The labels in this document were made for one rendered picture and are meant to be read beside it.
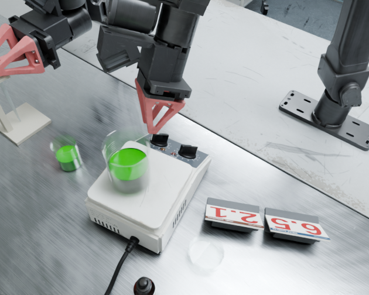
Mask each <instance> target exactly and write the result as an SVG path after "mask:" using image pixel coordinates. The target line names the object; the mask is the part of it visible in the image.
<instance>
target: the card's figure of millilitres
mask: <svg viewBox="0 0 369 295"><path fill-rule="evenodd" d="M207 216H211V217H217V218H223V219H229V220H233V221H239V222H246V223H250V224H256V225H261V222H260V219H259V215H258V214H253V213H248V212H242V211H236V210H229V209H226V208H219V207H213V206H208V214H207Z"/></svg>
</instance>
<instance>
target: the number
mask: <svg viewBox="0 0 369 295"><path fill-rule="evenodd" d="M268 219H269V222H270V224H271V227H272V228H278V229H284V230H288V231H294V232H300V233H304V234H311V235H317V236H323V237H327V236H326V235H325V233H324V232H323V231H322V229H321V227H319V225H315V224H308V223H304V222H298V221H291V220H288V219H281V218H275V217H269V216H268Z"/></svg>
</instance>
